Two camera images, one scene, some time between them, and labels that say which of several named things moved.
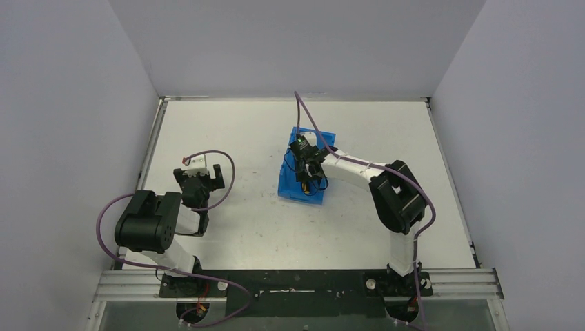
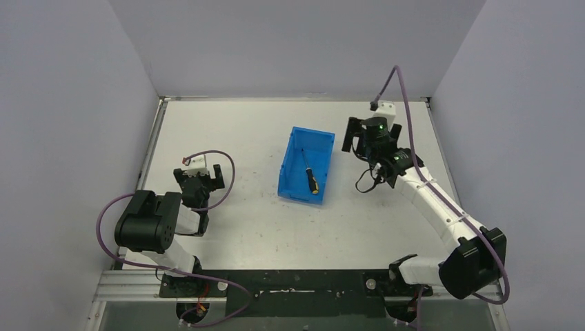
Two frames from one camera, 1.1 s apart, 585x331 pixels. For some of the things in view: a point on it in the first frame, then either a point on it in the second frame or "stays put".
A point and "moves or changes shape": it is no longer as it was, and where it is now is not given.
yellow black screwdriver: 304,187 moves or changes shape
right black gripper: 302,176 -> 354,127
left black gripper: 203,183 stays put
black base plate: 299,294 stays put
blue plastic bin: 289,185 stays put
